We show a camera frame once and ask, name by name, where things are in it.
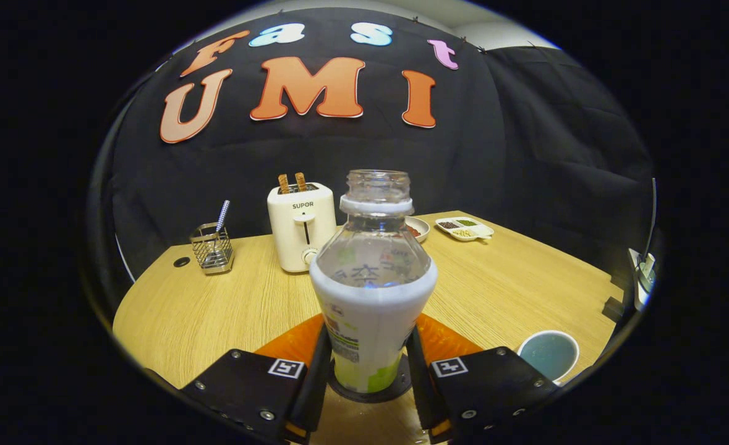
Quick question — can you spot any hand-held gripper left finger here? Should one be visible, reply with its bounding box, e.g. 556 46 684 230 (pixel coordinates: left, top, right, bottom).
179 312 333 444

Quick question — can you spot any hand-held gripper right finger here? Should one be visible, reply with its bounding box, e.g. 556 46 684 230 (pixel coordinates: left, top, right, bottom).
404 312 560 443

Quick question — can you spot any white cup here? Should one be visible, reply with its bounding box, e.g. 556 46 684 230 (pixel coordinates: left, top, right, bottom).
517 330 580 385

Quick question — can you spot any dark brown round coaster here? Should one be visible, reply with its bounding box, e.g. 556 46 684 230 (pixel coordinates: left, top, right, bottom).
327 352 413 404

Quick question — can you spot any clear juice bottle white label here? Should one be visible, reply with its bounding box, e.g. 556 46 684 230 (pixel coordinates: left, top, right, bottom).
310 170 438 394

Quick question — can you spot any wooden table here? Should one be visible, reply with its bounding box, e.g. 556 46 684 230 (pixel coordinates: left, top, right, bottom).
112 210 625 445

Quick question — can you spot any cream toaster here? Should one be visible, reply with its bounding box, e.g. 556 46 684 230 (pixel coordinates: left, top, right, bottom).
267 182 338 273

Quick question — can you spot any white divided dish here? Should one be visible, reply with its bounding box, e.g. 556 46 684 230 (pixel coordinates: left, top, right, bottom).
435 217 495 242

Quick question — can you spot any round white plate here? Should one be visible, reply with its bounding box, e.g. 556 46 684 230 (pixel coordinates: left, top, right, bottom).
404 216 431 244

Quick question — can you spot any black backdrop cloth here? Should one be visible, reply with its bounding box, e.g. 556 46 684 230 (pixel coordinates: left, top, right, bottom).
89 7 657 297

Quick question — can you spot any metal wire cutlery holder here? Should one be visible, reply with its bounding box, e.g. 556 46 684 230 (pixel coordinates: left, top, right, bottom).
190 222 235 276

